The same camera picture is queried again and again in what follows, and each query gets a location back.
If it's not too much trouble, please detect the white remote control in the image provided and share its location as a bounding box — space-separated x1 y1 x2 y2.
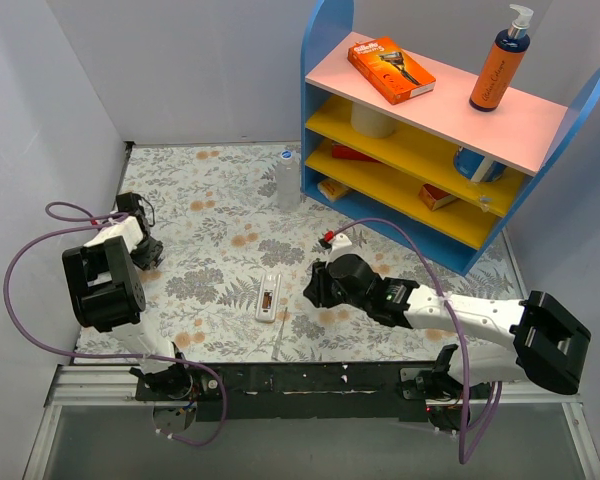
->
255 273 281 323

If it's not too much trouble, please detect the clear handle small screwdriver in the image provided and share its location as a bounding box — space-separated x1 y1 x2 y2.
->
271 308 288 362

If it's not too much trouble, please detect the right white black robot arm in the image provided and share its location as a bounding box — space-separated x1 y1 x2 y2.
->
303 254 591 398

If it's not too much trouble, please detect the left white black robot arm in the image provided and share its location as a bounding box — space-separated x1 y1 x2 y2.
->
62 192 193 400

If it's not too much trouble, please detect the white orange small box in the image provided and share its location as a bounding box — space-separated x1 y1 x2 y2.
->
317 178 351 202

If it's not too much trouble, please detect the floral patterned table mat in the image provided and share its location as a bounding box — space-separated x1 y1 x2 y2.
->
72 143 539 364

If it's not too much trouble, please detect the clear plastic water bottle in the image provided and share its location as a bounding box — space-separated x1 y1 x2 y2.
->
275 150 301 212

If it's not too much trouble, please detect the red flat box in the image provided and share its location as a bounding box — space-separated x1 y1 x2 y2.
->
331 142 377 162

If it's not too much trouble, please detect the blue shelf with coloured boards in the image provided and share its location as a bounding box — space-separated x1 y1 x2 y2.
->
300 1 600 275

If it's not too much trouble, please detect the white paper roll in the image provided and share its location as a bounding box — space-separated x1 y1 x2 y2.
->
350 103 396 139

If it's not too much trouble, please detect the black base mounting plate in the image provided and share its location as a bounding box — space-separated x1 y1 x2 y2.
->
134 359 494 426

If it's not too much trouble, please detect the orange razor box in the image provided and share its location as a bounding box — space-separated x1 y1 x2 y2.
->
347 37 436 105

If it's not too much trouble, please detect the orange pump lotion bottle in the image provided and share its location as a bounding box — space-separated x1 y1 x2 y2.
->
469 4 534 112

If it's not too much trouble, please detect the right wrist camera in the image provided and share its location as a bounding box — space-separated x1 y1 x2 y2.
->
319 231 353 261

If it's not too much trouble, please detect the aluminium frame rail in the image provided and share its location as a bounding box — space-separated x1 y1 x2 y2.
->
25 365 600 479

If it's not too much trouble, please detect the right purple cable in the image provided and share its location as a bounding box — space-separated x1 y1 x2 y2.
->
329 218 504 465

